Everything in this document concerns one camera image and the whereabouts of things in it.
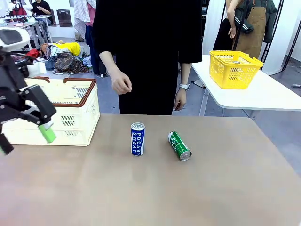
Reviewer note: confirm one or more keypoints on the figure in brown apron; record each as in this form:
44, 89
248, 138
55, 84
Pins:
256, 23

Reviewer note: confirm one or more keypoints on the red cloth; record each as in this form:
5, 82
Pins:
33, 53

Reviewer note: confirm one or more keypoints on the blue cloth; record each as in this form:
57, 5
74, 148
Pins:
49, 65

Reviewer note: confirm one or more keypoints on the dark brown wall panel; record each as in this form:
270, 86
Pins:
64, 17

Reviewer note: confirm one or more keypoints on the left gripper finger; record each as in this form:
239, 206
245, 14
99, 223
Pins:
5, 146
40, 103

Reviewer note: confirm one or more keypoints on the person's right forearm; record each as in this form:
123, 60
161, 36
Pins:
109, 62

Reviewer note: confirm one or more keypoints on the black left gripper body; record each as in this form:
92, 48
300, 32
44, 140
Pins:
9, 94

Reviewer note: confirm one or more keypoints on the dark storage shelf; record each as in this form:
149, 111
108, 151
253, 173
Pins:
205, 23

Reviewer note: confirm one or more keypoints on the person's left forearm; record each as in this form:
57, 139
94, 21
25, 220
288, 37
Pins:
185, 73

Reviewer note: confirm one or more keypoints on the seated person in black shirt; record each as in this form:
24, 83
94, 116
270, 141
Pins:
42, 7

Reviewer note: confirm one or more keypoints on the white side table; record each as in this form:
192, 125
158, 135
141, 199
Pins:
258, 94

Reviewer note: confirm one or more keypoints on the black slanted stand pole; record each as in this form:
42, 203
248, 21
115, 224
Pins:
289, 53

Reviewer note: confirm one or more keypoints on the person in pink top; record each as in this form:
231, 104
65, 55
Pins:
90, 21

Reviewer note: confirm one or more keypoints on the person's right hand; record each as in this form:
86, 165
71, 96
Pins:
121, 83

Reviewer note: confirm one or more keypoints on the white wrist watch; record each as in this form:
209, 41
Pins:
184, 86

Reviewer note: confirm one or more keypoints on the small grey floor object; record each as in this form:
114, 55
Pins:
296, 85

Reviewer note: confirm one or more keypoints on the cream folding shopping basket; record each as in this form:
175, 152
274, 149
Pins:
70, 110

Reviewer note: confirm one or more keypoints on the person in black clothing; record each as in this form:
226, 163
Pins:
145, 47

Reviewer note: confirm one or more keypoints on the black truss stand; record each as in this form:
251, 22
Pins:
265, 50

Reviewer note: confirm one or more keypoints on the multicoloured cloth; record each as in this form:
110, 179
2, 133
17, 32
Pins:
47, 50

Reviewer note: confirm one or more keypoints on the background person in red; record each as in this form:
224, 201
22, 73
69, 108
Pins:
20, 10

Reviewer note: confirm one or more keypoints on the brown striped cloth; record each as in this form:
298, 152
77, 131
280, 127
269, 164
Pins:
69, 64

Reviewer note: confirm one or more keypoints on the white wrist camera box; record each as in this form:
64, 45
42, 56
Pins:
11, 37

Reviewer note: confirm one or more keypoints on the yellow plastic basket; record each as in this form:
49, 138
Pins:
230, 75

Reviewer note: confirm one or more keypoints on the person's left hand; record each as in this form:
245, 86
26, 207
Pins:
179, 100

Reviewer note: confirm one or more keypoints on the yellow cloth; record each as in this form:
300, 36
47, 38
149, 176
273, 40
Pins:
70, 48

